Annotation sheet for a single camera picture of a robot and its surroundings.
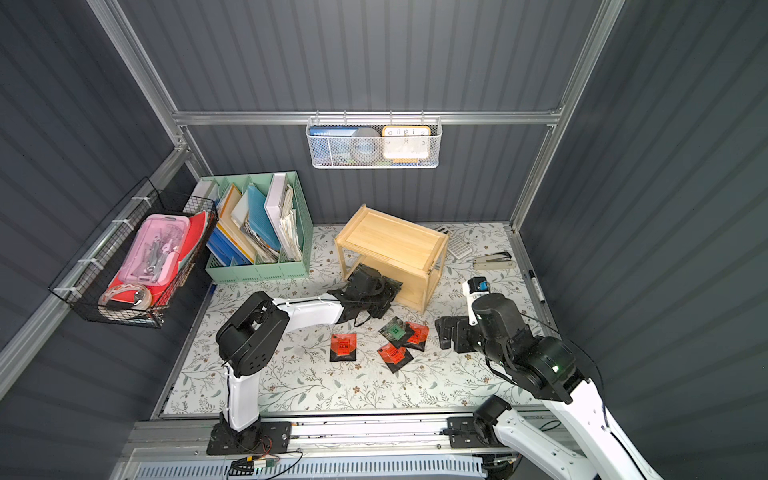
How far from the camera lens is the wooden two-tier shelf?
2.76 feet

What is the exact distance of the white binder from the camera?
91 centimetres

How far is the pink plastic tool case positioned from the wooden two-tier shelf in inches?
16.2

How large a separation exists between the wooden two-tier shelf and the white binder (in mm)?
179

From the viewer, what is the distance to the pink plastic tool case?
0.70m

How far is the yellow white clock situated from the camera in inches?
35.1
